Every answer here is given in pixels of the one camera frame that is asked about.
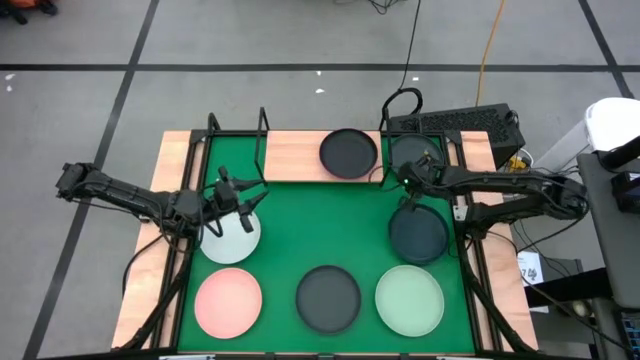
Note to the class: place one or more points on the dark blue plate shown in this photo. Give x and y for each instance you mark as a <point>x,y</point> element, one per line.
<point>419,237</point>

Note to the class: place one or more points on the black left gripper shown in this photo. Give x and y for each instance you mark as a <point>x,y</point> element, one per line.
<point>226,197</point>

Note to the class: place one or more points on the black computer case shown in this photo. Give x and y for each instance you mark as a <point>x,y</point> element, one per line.
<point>460,122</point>

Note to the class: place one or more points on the white round container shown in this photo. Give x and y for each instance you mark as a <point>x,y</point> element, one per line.
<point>612,122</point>

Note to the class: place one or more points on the silver aluminium bar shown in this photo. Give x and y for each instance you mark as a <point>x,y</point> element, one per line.
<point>187,357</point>
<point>465,358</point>

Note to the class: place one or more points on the dark teal plate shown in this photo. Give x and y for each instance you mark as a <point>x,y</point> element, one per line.
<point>412,146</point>

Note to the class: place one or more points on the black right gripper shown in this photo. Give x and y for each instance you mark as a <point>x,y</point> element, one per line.
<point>427,180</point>

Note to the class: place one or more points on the pale pink plate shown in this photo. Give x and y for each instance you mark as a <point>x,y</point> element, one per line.
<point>228,303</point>

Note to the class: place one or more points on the black electronic device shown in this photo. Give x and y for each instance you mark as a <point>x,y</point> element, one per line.
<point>627,192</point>

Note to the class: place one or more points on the white plate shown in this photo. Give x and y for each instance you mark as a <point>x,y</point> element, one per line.
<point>227,250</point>

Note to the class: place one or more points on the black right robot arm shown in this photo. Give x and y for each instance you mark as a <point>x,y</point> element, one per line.
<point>510,182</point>

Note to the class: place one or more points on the white printed paper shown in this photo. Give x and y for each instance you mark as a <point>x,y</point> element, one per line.
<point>529,265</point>

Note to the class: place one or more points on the dark grey plate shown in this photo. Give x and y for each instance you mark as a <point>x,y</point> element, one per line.
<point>328,300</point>

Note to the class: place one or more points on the black plate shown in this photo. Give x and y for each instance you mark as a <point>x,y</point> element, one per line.
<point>348,153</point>

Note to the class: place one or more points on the grey side table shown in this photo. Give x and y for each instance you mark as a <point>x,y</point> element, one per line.
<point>615,250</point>

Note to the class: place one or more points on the light green plate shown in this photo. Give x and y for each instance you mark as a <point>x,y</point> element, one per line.
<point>409,301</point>

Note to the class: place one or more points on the black table frame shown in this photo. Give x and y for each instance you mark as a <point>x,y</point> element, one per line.
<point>200,136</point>

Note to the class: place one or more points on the laptop keyboard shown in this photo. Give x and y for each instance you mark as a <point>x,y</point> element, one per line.
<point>631,335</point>

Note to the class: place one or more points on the orange shop vacuum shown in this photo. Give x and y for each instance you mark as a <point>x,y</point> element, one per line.
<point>30,3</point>

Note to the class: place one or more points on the wooden shelf black metal frame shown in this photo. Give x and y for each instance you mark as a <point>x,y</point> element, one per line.
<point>295,157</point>

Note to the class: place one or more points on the green table mat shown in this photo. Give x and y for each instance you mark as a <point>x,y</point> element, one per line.
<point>320,225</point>

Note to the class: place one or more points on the yellow connector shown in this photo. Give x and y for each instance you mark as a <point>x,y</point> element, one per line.
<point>517,163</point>

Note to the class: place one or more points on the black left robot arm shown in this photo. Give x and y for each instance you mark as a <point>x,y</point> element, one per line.
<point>125,195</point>

